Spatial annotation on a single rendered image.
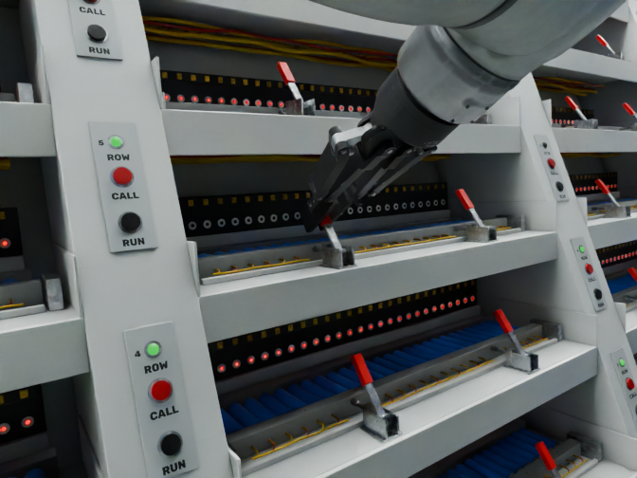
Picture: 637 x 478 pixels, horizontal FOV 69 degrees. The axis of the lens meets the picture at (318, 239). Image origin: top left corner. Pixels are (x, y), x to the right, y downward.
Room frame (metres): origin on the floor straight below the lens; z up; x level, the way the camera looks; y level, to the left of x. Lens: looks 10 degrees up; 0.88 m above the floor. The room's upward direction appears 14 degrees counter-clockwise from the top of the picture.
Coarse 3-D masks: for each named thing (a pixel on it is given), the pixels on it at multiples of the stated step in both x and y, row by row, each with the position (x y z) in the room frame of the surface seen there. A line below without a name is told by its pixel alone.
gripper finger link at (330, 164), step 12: (336, 132) 0.40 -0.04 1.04; (336, 144) 0.40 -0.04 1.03; (324, 156) 0.43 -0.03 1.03; (336, 156) 0.41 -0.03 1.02; (348, 156) 0.41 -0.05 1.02; (324, 168) 0.44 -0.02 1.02; (336, 168) 0.43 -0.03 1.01; (312, 180) 0.47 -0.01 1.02; (324, 180) 0.45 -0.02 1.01; (324, 192) 0.47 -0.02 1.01
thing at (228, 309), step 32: (352, 224) 0.75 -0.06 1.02; (384, 224) 0.79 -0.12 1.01; (512, 224) 0.80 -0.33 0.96; (544, 224) 0.77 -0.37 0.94; (192, 256) 0.41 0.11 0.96; (384, 256) 0.60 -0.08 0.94; (416, 256) 0.58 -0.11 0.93; (448, 256) 0.61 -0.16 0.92; (480, 256) 0.65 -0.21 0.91; (512, 256) 0.70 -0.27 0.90; (544, 256) 0.75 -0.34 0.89; (224, 288) 0.45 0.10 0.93; (256, 288) 0.45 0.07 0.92; (288, 288) 0.48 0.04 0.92; (320, 288) 0.50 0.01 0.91; (352, 288) 0.53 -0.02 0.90; (384, 288) 0.55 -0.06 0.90; (416, 288) 0.59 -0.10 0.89; (224, 320) 0.44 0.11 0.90; (256, 320) 0.46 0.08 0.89; (288, 320) 0.48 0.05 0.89
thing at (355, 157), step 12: (384, 144) 0.41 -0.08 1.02; (360, 156) 0.44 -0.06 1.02; (372, 156) 0.43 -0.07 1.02; (384, 156) 0.43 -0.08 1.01; (348, 168) 0.46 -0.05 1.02; (360, 168) 0.44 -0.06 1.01; (372, 168) 0.44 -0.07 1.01; (336, 180) 0.47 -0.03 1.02; (348, 180) 0.46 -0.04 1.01; (336, 192) 0.48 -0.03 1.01
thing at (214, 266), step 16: (448, 224) 0.74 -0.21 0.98; (464, 224) 0.74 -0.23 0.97; (496, 224) 0.79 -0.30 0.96; (352, 240) 0.61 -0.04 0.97; (368, 240) 0.63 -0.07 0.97; (384, 240) 0.64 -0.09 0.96; (400, 240) 0.66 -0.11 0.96; (416, 240) 0.68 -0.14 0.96; (432, 240) 0.67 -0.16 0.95; (208, 256) 0.51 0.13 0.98; (224, 256) 0.51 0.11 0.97; (240, 256) 0.52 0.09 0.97; (256, 256) 0.53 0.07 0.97; (272, 256) 0.54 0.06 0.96; (288, 256) 0.56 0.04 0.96; (304, 256) 0.57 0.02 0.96; (320, 256) 0.58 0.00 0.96; (208, 272) 0.50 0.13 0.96; (224, 272) 0.49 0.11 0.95
